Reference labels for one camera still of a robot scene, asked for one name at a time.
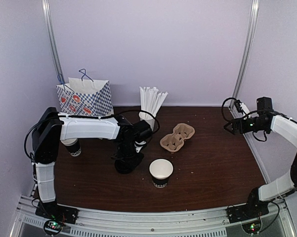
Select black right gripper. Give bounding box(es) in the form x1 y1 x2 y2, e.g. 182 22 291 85
224 117 267 135

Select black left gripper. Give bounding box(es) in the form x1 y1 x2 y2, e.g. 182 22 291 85
116 141 145 169

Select black paper coffee cup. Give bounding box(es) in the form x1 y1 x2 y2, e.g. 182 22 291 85
149 159 173 188

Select black paper cups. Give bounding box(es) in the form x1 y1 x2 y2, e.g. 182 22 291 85
61 138 82 157

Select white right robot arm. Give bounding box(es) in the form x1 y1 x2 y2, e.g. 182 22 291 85
224 112 297 218

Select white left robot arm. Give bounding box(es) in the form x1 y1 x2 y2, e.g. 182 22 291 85
28 107 153 219

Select remaining black lids stack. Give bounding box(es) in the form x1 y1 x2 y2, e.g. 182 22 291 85
114 160 139 174

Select white cup holding straws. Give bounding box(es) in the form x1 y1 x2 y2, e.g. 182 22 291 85
138 111 155 131

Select brown cardboard cup carrier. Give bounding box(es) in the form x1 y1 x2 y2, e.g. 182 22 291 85
160 123 195 153

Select wrapped white straws bundle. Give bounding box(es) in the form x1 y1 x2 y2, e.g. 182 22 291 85
139 86 168 117

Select blue checkered paper bag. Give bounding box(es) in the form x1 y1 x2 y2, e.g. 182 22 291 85
56 69 114 117

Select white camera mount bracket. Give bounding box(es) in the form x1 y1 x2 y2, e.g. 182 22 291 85
134 141 147 153

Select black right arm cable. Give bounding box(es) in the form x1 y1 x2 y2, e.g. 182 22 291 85
221 97 239 123

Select right aluminium frame post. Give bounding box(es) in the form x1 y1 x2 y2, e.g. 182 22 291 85
231 0 260 101

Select aluminium frame post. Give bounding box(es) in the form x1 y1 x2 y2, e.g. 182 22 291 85
42 0 64 80
231 0 260 101

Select aluminium front rail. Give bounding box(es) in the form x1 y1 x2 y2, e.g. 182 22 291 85
11 195 296 237

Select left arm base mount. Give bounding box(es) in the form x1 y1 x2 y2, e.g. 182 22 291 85
35 202 79 236

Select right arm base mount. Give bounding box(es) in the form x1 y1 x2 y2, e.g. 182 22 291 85
226 204 269 235

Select left aluminium frame post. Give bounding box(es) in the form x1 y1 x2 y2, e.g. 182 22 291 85
42 0 64 80

